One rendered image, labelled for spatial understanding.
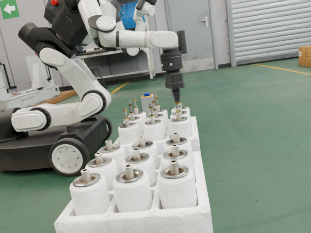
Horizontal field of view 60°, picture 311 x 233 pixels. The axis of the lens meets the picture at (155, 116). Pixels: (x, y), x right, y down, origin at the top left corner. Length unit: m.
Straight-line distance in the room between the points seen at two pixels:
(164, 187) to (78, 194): 0.22
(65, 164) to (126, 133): 0.42
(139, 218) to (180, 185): 0.13
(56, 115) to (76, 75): 0.27
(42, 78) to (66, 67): 3.35
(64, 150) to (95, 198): 0.75
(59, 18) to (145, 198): 1.10
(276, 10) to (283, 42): 0.68
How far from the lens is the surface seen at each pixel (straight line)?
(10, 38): 7.41
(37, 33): 1.65
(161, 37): 1.12
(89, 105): 1.54
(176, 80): 1.14
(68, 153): 1.46
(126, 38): 1.14
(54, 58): 1.59
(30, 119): 1.70
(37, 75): 4.85
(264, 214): 0.99
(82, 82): 1.58
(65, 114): 1.65
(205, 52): 6.33
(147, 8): 1.79
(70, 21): 1.52
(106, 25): 1.14
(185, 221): 0.69
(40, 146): 1.57
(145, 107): 1.60
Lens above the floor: 0.55
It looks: 13 degrees down
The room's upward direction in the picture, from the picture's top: 9 degrees counter-clockwise
